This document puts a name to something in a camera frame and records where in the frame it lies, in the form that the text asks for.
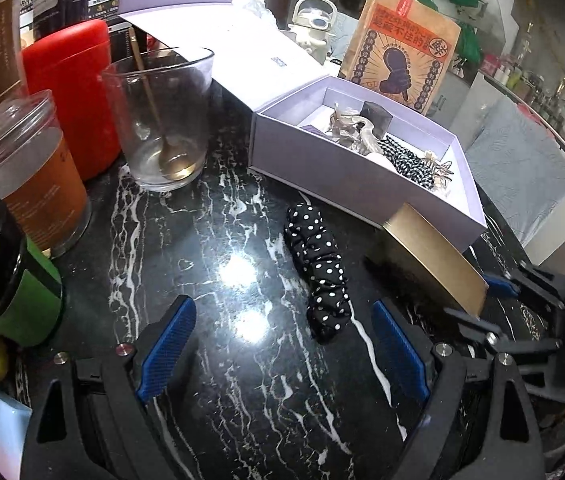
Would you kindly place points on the gold box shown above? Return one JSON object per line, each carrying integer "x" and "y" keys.
{"x": 427, "y": 260}

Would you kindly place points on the beige hair claw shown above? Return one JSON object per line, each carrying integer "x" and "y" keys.
{"x": 352, "y": 130}

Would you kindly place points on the pale pink blue box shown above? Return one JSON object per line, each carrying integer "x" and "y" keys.
{"x": 0, "y": 430}

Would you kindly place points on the red canister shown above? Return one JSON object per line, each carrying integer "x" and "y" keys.
{"x": 75, "y": 95}

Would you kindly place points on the clear jar orange contents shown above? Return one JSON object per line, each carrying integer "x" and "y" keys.
{"x": 37, "y": 185}

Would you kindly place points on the white kettle bottle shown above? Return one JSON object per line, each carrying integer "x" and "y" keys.
{"x": 315, "y": 30}

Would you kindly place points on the purple gift box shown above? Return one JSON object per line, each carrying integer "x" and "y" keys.
{"x": 312, "y": 175}

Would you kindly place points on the black polka dot scrunchie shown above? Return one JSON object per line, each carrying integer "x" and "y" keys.
{"x": 320, "y": 270}

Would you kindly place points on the small black block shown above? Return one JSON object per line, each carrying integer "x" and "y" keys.
{"x": 376, "y": 114}

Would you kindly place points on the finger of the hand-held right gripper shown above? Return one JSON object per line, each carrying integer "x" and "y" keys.
{"x": 500, "y": 284}
{"x": 467, "y": 324}

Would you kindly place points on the clear drinking glass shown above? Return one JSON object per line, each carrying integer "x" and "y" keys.
{"x": 162, "y": 125}

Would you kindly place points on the gold long spoon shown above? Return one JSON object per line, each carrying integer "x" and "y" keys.
{"x": 175, "y": 165}

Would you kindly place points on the gold hair claw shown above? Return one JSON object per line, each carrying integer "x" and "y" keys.
{"x": 440, "y": 170}

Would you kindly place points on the light blue cushion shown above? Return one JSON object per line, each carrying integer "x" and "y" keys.
{"x": 522, "y": 175}

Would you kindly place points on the black white gingham scrunchie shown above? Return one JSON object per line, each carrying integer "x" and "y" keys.
{"x": 405, "y": 162}

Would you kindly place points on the dark jar green label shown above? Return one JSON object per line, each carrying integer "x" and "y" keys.
{"x": 27, "y": 300}

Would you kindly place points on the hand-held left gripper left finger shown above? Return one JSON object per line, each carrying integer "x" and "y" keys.
{"x": 167, "y": 350}

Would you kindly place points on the row of small bottles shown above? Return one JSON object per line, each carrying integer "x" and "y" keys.
{"x": 537, "y": 80}

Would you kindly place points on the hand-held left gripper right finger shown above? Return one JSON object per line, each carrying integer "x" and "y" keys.
{"x": 400, "y": 350}

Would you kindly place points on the brown printed paper bag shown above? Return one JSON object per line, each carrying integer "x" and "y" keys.
{"x": 402, "y": 55}

